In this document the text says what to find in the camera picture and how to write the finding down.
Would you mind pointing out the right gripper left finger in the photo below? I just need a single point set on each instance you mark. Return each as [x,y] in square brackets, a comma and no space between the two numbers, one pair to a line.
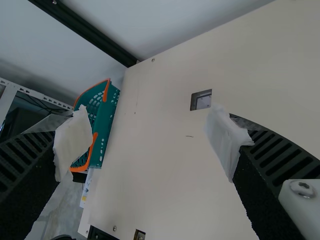
[27,175]

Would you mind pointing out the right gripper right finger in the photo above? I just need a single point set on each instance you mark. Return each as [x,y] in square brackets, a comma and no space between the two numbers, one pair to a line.
[262,187]

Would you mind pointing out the teal shopping basket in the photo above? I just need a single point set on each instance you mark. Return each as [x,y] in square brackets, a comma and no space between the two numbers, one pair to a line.
[106,120]

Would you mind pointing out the printed paper leaflet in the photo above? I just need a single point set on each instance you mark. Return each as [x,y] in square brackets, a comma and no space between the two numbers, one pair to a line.
[86,190]

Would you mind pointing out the white slotted rack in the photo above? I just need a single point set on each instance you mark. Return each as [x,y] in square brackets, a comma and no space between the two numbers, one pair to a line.
[30,91]

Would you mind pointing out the small square scanner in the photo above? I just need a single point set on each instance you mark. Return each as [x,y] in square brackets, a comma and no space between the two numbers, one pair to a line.
[201,101]

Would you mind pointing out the black post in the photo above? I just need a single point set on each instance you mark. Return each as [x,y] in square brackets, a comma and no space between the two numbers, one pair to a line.
[95,32]

